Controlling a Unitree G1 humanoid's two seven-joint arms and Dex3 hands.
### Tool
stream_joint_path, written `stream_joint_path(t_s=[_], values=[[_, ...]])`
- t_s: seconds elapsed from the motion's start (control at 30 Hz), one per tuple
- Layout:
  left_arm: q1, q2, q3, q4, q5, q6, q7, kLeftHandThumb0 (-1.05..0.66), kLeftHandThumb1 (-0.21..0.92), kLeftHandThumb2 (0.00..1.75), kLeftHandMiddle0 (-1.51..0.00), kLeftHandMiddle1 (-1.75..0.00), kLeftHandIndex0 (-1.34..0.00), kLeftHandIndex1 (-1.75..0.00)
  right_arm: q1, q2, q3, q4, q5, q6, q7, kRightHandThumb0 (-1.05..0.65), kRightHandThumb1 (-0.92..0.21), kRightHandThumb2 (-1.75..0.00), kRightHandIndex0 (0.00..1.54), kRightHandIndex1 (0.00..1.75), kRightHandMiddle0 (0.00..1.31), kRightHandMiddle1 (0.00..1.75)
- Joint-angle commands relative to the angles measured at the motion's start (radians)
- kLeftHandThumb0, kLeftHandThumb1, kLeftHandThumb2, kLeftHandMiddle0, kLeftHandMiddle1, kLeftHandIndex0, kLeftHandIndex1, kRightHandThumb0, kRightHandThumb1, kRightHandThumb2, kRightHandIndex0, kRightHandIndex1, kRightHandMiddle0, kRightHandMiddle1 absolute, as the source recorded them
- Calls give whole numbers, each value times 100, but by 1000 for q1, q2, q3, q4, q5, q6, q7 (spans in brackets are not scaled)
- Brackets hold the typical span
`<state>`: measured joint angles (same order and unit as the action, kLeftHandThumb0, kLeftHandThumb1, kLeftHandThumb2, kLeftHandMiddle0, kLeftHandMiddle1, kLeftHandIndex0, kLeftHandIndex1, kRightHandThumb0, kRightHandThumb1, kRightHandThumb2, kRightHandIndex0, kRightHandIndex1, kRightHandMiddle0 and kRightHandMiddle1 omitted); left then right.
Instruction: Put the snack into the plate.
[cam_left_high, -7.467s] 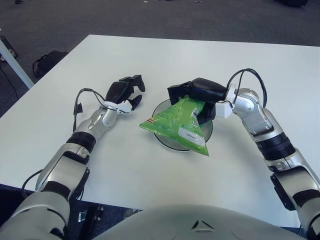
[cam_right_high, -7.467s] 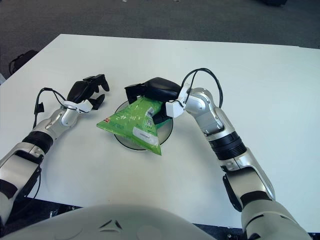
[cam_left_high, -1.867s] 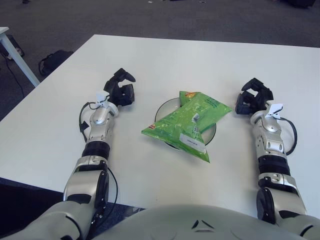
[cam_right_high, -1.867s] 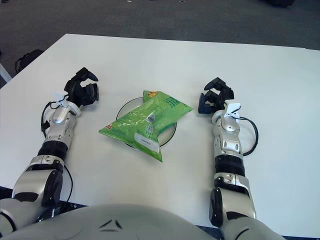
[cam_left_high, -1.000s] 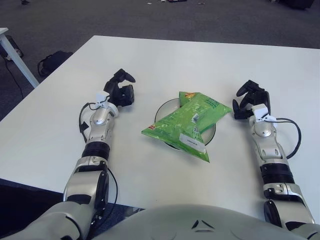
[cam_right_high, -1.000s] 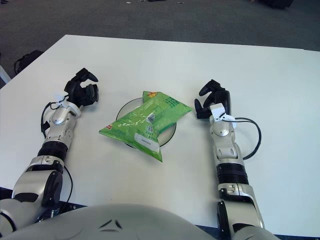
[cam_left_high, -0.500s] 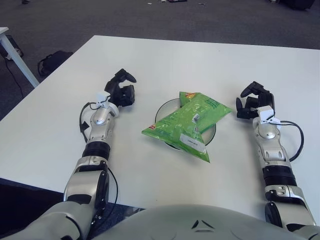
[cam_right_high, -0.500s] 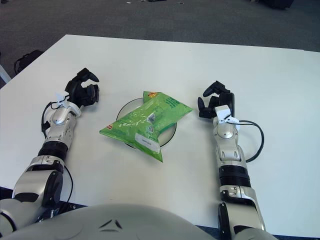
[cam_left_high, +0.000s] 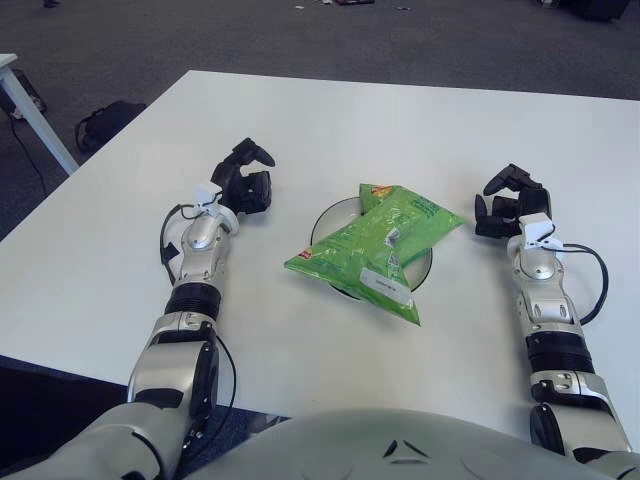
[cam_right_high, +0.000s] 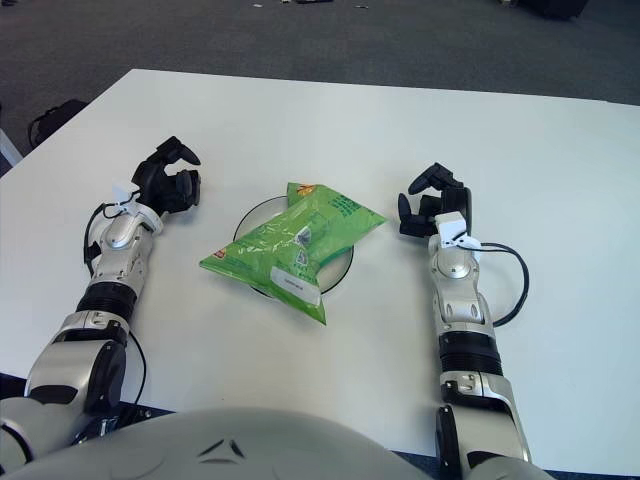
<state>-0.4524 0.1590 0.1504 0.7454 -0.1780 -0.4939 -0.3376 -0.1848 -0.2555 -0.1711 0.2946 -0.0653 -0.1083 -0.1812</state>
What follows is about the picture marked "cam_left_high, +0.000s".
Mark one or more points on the black backpack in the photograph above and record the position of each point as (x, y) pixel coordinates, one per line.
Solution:
(107, 122)

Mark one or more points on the white table leg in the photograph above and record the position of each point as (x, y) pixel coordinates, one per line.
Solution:
(40, 120)

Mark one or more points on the green snack bag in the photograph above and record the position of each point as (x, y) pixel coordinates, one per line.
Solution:
(370, 245)

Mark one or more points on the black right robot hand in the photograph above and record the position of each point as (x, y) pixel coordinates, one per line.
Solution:
(535, 200)

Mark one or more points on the white plate black rim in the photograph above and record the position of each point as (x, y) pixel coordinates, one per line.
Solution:
(327, 215)

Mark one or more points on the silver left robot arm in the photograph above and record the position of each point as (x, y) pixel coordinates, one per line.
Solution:
(200, 255)

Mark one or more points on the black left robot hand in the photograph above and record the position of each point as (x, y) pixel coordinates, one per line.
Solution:
(230, 175)

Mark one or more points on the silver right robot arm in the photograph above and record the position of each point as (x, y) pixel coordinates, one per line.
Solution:
(545, 300)

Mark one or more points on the black background object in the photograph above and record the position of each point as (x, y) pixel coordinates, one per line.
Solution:
(597, 7)

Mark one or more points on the grey robot torso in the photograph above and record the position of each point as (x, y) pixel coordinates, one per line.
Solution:
(400, 445)

